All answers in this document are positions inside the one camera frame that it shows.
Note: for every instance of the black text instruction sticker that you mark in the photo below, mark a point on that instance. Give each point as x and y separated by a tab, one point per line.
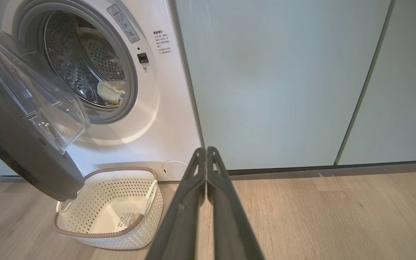
162	42

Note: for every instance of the cream perforated laundry basket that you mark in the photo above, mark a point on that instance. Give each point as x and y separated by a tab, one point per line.
135	234

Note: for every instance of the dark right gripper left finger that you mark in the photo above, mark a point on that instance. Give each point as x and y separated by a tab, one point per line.
179	231

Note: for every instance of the dark cabinet plinth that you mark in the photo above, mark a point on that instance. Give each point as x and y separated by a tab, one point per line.
338	167

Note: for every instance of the grey triangle warning sticker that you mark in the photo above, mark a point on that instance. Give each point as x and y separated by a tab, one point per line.
123	23

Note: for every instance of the white front-load washing machine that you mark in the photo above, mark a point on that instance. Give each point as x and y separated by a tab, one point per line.
164	108

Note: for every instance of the yellow garment with blue tag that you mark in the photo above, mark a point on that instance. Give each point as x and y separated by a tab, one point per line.
108	94

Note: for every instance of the round white filter cover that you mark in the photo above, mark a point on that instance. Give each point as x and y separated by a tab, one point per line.
174	169

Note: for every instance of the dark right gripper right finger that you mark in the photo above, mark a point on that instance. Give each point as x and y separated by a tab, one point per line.
229	231

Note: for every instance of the washing machine glass door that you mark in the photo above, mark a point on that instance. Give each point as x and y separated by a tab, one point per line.
13	144

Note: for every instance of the white product label sticker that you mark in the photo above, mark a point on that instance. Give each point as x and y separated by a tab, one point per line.
128	219

